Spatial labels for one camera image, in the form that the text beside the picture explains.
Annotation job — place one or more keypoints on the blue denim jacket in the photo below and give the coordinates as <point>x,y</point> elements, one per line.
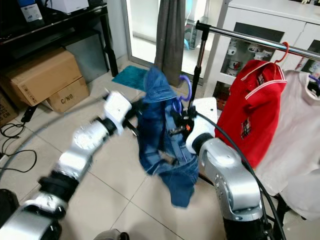
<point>160,135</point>

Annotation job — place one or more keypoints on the purple plastic hanger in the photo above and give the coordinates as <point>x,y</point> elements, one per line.
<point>315,78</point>
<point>189,87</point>

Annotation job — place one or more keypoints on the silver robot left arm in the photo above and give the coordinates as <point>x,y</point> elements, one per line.
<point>80,150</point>

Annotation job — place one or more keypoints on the red plastic hanger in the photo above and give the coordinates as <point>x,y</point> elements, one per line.
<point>287,50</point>

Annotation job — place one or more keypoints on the teal floor mat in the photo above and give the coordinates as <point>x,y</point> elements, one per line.
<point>130,77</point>

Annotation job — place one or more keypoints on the red polo shirt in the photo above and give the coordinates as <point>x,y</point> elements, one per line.
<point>250,110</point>

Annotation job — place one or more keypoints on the grey metal cabinet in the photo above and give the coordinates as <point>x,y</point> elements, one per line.
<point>87,55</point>

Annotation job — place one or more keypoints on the glass sliding door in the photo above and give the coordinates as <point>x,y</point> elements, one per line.
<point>140,30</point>

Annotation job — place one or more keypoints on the grey curtain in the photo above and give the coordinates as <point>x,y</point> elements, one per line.
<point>170,35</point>

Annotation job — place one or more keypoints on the white and teal container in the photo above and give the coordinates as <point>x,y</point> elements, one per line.
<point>191,35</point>

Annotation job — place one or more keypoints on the large plain cardboard box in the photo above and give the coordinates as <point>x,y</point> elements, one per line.
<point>45,75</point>

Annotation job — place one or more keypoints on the black power adapter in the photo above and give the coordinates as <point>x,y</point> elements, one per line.
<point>28,114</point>

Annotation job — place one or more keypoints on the white picture t-shirt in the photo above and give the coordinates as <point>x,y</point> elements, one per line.
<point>295,140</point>

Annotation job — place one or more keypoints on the black desk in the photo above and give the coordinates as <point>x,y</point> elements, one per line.
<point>75,22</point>

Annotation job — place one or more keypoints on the cardboard box with label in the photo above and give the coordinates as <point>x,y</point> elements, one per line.
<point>6,110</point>

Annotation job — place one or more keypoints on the grey robot left foot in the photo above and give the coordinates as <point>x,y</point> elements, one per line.
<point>110,235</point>

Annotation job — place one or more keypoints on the black bulky object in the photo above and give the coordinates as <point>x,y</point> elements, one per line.
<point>7,207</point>

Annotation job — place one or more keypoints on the blue and white box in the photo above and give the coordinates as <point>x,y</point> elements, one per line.
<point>31,12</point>

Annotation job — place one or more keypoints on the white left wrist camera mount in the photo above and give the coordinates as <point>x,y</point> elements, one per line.
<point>117,111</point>

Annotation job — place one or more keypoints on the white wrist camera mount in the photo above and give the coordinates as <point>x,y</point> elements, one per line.
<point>202,125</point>
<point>117,111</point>

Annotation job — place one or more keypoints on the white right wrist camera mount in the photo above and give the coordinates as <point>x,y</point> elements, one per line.
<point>202,125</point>

